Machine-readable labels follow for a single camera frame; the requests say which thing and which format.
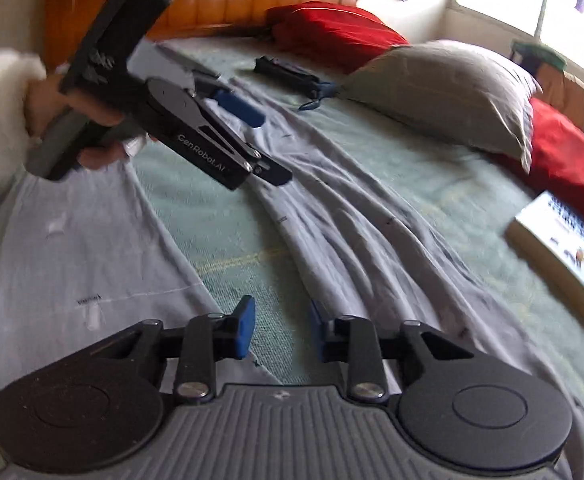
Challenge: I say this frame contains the cardboard box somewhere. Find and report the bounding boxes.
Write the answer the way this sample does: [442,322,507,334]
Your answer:
[534,63,584,133]

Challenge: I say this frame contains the white blue paperback book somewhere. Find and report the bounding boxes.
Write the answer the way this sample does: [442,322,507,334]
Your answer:
[505,191,584,322]

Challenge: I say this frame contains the red duvet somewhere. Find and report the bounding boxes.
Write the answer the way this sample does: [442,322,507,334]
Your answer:
[266,1,584,217]

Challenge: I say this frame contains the person's left hand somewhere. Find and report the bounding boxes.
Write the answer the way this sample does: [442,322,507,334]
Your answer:
[24,74,159,172]

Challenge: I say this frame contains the grey sweatpants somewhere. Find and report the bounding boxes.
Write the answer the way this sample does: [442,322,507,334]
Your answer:
[0,39,584,480]

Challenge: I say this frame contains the green stool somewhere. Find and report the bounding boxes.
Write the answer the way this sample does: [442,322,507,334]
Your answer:
[510,40,567,75]

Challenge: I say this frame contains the black folded umbrella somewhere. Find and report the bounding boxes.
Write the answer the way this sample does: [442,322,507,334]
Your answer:
[254,55,339,112]

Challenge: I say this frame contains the grey-green plaid pillow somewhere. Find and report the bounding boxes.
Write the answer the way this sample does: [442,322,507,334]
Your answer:
[341,40,541,171]

